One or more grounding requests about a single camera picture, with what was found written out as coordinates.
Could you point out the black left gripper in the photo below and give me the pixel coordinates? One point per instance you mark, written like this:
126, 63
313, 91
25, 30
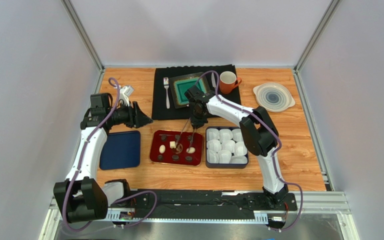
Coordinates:
136, 118

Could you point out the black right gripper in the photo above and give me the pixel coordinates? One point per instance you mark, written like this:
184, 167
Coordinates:
197, 121

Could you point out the metal serving tongs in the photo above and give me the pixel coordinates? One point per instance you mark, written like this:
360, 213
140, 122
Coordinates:
188, 122

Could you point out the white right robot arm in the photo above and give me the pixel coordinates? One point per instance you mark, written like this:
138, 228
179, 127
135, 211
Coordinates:
258, 131

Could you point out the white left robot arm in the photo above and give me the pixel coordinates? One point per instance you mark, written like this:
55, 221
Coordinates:
79, 197

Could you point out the white oval chocolate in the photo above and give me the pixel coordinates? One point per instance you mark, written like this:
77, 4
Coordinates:
190, 150
162, 149

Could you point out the red lacquer chocolate tray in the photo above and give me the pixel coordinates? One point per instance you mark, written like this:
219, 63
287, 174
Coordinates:
180, 150

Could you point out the cream cube chocolate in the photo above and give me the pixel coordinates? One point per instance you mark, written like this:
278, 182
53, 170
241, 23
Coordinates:
172, 144

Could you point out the black cloth placemat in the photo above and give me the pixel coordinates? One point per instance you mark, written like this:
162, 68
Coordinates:
159, 109

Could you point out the white paper cup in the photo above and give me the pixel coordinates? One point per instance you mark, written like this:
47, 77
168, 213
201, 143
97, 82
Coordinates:
237, 135
228, 145
212, 134
225, 135
214, 145
212, 157
224, 156
238, 160
240, 149

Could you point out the teal square plate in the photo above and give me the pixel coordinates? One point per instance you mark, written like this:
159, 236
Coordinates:
179, 85

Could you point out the silver table knife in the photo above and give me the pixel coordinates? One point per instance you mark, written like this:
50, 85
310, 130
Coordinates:
213, 81

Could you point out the dark blue box lid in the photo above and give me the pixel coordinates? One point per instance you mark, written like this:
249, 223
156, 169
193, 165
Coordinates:
122, 150

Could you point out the orange ceramic mug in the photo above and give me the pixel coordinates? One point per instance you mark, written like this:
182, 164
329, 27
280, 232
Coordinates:
228, 82

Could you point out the silver fork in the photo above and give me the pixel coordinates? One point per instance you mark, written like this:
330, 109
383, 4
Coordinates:
166, 87

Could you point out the dark blue box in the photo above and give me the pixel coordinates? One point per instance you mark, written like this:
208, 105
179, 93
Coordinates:
224, 166

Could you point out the white round lid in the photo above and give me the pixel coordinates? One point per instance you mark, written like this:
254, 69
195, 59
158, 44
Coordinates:
274, 97

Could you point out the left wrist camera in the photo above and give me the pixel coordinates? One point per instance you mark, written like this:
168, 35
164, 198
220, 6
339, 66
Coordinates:
124, 95

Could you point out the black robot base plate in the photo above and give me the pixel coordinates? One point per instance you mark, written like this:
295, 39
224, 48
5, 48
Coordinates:
196, 205

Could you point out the aluminium frame rail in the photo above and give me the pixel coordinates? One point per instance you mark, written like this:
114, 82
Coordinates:
322, 215

